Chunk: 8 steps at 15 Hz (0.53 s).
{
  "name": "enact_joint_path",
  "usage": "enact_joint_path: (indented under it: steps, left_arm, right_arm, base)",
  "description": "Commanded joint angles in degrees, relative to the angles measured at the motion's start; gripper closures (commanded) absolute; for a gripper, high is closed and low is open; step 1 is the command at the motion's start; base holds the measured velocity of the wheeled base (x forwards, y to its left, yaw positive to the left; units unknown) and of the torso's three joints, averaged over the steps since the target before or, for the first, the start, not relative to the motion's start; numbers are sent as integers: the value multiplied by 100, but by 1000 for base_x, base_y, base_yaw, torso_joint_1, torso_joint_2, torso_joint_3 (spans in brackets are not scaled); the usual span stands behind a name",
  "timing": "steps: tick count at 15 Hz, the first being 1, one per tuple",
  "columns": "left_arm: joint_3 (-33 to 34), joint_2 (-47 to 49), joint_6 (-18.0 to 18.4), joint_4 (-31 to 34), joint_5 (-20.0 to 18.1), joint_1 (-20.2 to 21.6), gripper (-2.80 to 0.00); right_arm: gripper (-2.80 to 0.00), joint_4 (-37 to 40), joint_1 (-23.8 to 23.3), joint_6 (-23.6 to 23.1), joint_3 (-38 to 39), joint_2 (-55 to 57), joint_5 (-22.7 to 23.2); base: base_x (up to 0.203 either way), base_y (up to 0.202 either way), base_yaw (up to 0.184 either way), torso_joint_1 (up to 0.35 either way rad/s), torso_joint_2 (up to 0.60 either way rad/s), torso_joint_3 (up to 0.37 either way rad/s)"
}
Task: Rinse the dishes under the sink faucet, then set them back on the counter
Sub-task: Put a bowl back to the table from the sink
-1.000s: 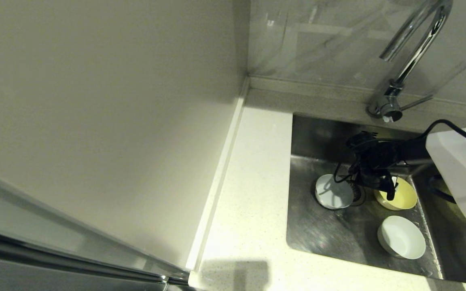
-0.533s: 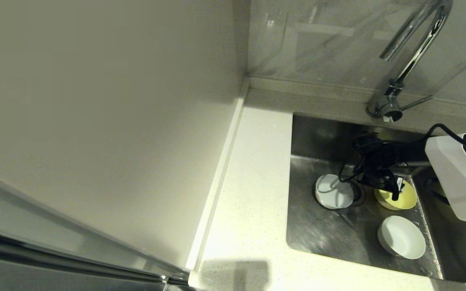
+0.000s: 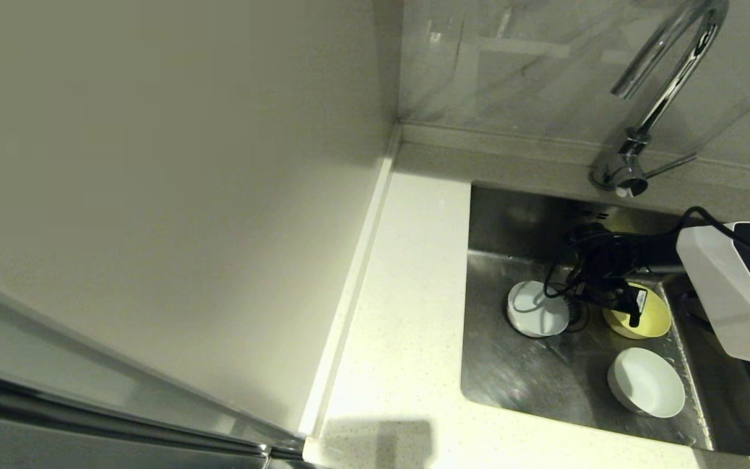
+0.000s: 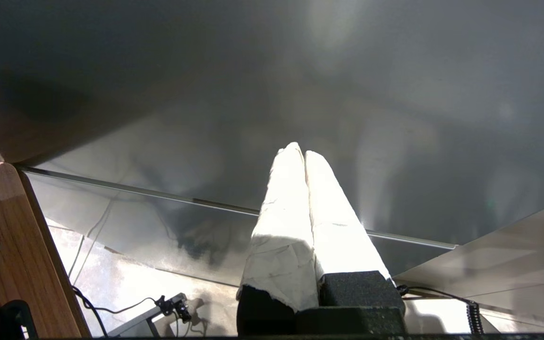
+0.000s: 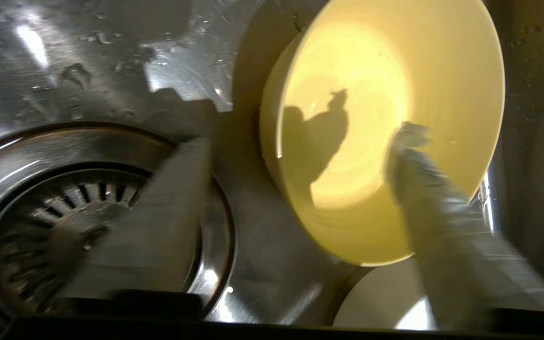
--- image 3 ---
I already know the yellow bowl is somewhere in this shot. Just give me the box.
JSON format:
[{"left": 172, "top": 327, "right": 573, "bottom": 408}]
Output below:
[{"left": 603, "top": 281, "right": 673, "bottom": 340}]

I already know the white ceramic bowl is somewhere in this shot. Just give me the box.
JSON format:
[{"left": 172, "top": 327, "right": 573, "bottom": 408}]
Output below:
[
  {"left": 607, "top": 347, "right": 686, "bottom": 418},
  {"left": 507, "top": 280, "right": 571, "bottom": 339}
]

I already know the chrome faucet lever handle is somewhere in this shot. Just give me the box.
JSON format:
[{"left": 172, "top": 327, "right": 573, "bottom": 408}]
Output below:
[{"left": 642, "top": 153, "right": 699, "bottom": 180}]

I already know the stainless steel sink basin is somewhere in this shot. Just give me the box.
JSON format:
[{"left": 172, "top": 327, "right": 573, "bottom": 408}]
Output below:
[{"left": 461, "top": 182, "right": 750, "bottom": 460}]

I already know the round metal drain strainer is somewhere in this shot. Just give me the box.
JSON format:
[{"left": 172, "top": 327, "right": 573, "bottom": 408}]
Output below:
[{"left": 561, "top": 296, "right": 590, "bottom": 333}]

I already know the chrome gooseneck faucet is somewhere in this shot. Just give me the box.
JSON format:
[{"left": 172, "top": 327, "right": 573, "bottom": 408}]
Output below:
[{"left": 590, "top": 0, "right": 730, "bottom": 198}]

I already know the white edge trim strip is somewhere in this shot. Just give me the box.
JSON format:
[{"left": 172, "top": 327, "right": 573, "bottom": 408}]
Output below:
[{"left": 299, "top": 125, "right": 403, "bottom": 451}]

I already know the white appliance side panel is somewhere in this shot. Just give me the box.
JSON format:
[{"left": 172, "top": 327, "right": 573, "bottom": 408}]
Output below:
[{"left": 0, "top": 0, "right": 403, "bottom": 438}]

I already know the grey steel appliance door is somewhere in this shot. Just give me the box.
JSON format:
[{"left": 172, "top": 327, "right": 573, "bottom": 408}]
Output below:
[{"left": 0, "top": 261, "right": 333, "bottom": 469}]

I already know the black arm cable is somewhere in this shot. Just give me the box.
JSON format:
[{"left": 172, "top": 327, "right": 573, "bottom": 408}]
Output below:
[{"left": 674, "top": 206, "right": 750, "bottom": 268}]

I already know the metal door handle bar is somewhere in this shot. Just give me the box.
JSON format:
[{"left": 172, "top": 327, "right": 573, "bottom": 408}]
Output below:
[{"left": 0, "top": 368, "right": 307, "bottom": 460}]

